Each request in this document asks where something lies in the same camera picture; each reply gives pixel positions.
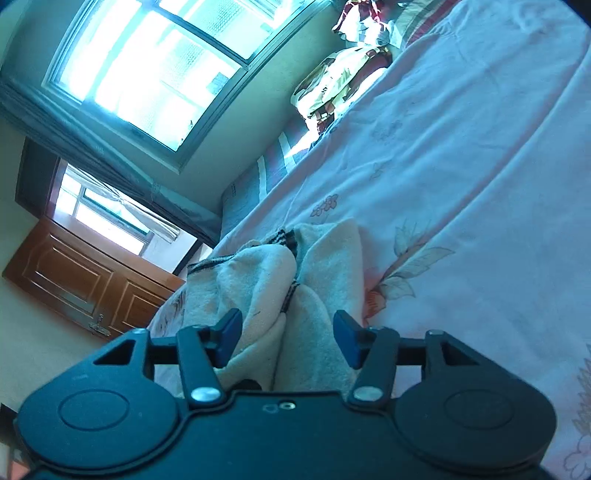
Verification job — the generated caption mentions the striped pillow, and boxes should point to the striped pillow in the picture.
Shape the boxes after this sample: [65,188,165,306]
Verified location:
[391,0,460,50]

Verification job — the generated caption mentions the large sliding window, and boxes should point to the large sliding window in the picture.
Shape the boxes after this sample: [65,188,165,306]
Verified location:
[43,1,335,172]

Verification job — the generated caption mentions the pink floral bed sheet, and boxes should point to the pink floral bed sheet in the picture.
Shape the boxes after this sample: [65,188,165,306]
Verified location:
[147,1,590,479]

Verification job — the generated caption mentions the striped side mattress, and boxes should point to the striped side mattress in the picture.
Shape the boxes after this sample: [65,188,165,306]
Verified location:
[221,116,318,238]

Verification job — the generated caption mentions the brown wooden door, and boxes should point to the brown wooden door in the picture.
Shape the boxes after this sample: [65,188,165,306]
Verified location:
[3,217,183,339]

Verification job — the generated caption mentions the cream knitted patterned sweater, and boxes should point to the cream knitted patterned sweater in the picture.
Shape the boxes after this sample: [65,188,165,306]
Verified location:
[183,219,365,392]

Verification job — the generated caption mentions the crumpled red white clothes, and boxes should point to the crumpled red white clothes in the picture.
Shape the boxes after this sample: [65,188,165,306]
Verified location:
[332,1,402,49]

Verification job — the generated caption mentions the teal left curtain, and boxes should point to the teal left curtain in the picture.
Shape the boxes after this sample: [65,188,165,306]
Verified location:
[1,74,221,247]

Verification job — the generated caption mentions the white balcony curtain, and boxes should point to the white balcony curtain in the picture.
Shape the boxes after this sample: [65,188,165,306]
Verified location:
[66,165,180,243]

